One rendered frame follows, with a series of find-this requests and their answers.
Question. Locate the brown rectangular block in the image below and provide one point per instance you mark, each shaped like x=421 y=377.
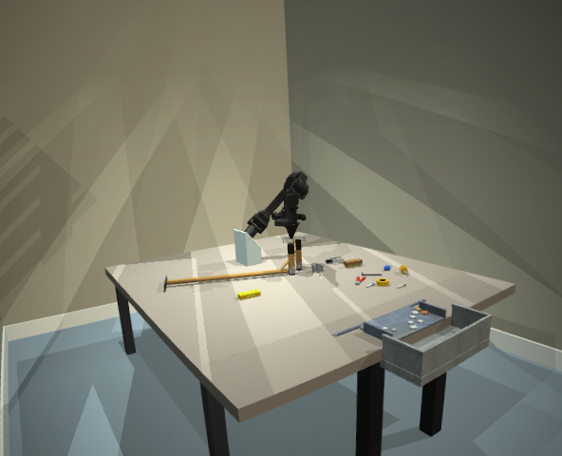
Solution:
x=353 y=263

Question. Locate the long wooden-handled rake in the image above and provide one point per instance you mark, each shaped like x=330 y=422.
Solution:
x=297 y=250

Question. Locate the long wooden scraper with black blade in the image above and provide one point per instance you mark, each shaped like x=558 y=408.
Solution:
x=291 y=272

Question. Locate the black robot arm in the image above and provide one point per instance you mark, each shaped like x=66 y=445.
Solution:
x=295 y=188

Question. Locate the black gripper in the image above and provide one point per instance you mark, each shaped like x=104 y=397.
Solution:
x=290 y=219

